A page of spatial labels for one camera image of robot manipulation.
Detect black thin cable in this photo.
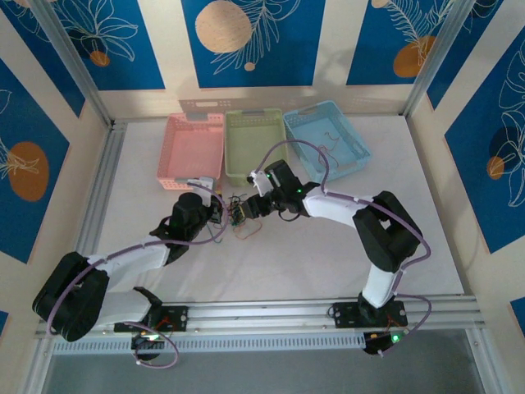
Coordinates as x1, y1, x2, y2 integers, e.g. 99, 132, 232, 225
227, 195, 247, 227
227, 196, 247, 227

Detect wire bundle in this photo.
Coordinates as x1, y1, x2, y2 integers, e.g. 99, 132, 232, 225
207, 195, 247, 244

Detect green plastic basket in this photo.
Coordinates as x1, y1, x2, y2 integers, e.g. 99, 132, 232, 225
223, 108, 290, 186

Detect red thin cable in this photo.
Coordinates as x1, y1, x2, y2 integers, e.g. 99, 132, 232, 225
317, 131, 342, 167

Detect blue plastic basket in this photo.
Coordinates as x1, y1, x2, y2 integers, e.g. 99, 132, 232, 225
282, 100, 372, 184

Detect pink plastic basket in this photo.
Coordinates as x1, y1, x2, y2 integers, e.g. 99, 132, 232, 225
157, 112, 226, 192

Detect left controller board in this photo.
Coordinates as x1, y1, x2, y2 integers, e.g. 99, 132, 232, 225
130, 332, 165, 362

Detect controller board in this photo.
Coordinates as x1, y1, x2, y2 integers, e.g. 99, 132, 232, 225
130, 332, 165, 362
363, 330, 405, 356

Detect right controller board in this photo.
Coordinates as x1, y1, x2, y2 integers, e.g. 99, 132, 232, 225
363, 330, 405, 356

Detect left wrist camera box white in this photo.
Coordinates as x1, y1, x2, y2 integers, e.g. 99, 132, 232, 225
187, 176, 217, 206

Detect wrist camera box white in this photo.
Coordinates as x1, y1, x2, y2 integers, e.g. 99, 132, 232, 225
187, 176, 217, 206
247, 170, 272, 195

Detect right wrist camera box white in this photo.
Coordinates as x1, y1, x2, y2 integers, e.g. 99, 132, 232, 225
247, 170, 272, 195

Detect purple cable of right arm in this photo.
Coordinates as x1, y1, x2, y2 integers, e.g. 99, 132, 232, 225
253, 139, 432, 358

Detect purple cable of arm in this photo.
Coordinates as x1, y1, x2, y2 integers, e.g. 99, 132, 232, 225
45, 182, 231, 369
253, 139, 432, 358

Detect aluminium front rail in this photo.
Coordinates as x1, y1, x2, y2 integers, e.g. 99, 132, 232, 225
34, 297, 487, 337

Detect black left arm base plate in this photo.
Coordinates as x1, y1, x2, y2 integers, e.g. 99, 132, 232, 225
113, 305, 189, 332

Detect white slotted cable duct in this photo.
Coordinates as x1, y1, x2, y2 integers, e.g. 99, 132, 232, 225
51, 332, 370, 355

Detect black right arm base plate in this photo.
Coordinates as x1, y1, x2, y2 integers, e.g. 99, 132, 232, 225
331, 301, 409, 329

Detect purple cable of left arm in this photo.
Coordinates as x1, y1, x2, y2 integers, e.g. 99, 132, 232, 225
45, 182, 231, 369

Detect aluminium corner post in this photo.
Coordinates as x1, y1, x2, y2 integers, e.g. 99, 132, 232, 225
401, 0, 471, 118
30, 0, 115, 126

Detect aluminium frame leg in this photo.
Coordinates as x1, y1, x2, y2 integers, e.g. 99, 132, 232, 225
22, 336, 57, 394
465, 328, 500, 394

